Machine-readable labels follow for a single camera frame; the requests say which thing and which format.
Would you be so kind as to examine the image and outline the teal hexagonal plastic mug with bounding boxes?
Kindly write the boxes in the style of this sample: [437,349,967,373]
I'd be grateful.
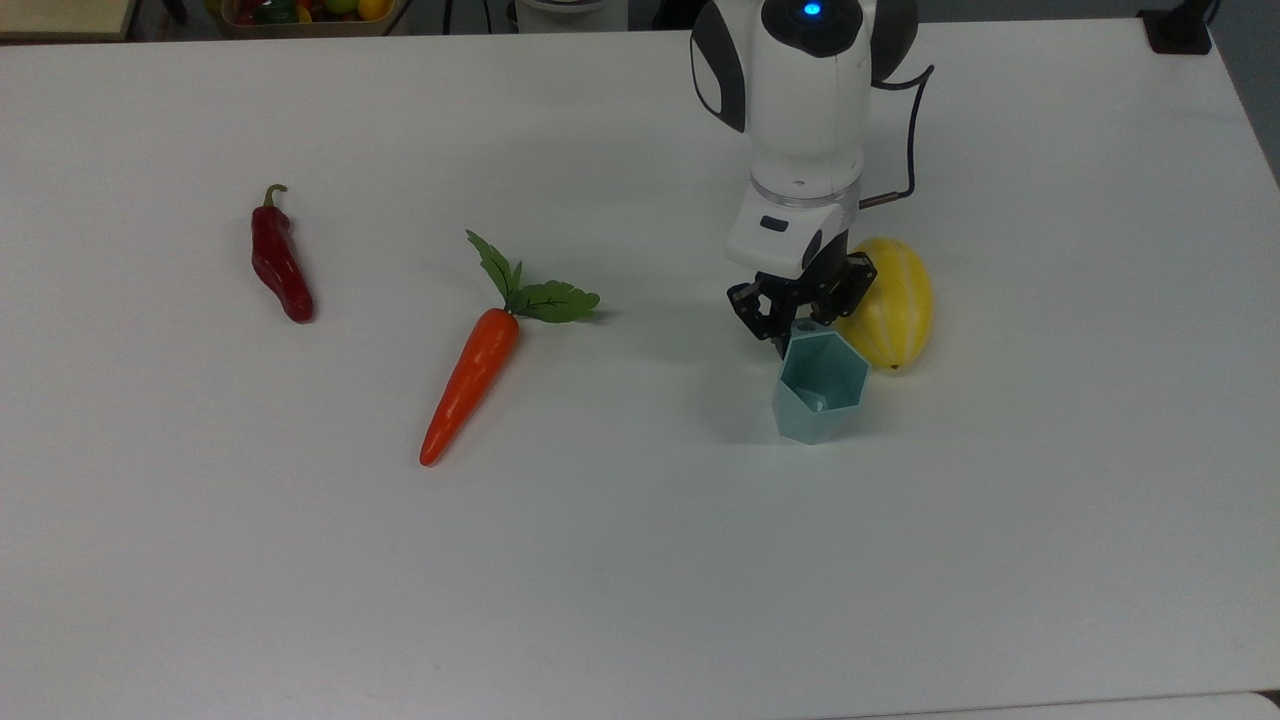
[771,318,871,446]

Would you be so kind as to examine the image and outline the wooden board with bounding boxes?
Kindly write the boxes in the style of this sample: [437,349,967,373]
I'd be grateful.
[0,0,136,41]

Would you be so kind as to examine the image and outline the yellow striped toy melon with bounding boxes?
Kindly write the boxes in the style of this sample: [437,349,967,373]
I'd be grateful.
[835,236,935,375]

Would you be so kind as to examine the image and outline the red toy chili pepper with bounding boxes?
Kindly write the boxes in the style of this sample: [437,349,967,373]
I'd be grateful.
[250,184,315,324]

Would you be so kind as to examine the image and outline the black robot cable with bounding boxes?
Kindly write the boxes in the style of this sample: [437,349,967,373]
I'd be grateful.
[858,65,936,209]

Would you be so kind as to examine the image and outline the orange toy carrot green leaves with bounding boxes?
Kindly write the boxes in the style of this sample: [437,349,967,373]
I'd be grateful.
[418,230,601,468]

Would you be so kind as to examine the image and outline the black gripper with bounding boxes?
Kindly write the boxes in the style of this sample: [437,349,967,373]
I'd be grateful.
[727,232,878,361]

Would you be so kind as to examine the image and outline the black stand base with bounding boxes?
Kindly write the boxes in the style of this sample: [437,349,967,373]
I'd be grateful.
[1140,0,1214,54]

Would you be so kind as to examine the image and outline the basket of toy fruit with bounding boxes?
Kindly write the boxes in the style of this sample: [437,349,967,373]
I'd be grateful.
[220,0,401,39]

